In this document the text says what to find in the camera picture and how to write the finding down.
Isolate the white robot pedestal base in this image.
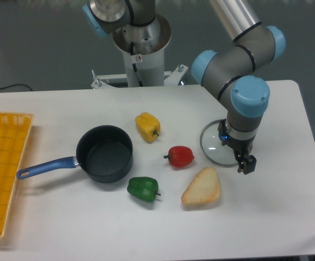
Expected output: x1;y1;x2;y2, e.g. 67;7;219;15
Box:
91;14;188;89

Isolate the red bell pepper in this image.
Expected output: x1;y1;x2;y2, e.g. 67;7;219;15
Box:
163;146;194;168

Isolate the green bell pepper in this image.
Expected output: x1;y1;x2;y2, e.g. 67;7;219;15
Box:
127;177;161;202

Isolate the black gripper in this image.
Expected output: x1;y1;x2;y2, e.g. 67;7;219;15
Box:
218;120;256;175

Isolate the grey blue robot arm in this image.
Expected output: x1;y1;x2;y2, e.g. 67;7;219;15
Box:
83;1;286;174

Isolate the triangle toast bread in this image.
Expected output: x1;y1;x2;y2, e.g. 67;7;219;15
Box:
181;167;221;206

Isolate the yellow woven basket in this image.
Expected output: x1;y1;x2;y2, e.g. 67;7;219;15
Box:
0;112;34;238

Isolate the glass pot lid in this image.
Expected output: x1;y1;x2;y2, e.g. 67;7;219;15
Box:
199;120;237;167

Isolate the black cable on floor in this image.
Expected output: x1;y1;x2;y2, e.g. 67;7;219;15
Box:
0;83;33;91

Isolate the dark pot blue handle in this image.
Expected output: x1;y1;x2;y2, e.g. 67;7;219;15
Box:
16;125;133;184

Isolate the yellow bell pepper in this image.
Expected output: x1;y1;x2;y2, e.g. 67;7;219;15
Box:
135;112;161;143

